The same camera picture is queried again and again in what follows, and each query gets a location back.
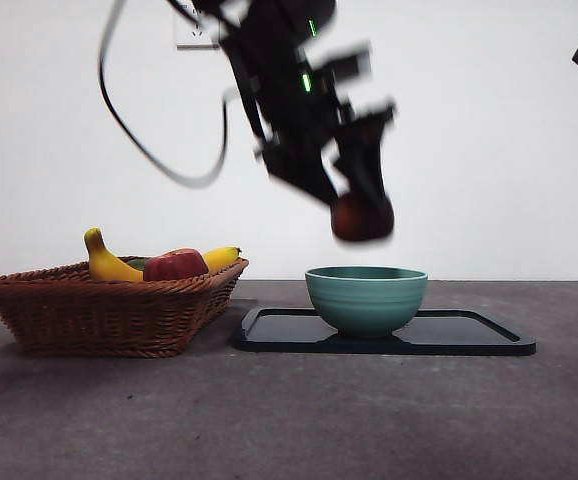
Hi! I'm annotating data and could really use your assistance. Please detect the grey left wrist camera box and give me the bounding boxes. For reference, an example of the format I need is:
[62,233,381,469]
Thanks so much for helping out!
[296,42,374,96]

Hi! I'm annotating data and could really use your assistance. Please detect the white wall socket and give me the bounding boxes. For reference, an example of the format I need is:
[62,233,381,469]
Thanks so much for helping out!
[176,0,221,50]

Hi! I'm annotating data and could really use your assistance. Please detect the dark green rectangular tray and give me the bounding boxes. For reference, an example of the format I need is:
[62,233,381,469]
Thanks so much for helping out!
[232,307,539,357]

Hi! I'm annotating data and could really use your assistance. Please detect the brown wicker basket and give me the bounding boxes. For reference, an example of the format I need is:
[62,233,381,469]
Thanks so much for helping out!
[0,257,250,359]

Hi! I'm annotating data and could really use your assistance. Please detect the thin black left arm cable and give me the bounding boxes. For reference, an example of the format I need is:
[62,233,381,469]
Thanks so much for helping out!
[98,0,240,190]

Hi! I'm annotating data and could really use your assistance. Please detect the dark red plum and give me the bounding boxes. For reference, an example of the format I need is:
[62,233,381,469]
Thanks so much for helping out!
[331,192,396,244]

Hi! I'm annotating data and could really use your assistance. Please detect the teal ribbed bowl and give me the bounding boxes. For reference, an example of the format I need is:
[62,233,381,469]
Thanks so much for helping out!
[304,266,429,339]

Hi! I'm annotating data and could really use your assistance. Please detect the red apple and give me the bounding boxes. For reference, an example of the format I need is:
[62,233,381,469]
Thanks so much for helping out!
[142,248,211,283]

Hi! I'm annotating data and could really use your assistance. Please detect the yellow banana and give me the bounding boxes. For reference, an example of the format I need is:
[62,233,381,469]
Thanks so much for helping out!
[84,227,244,284]

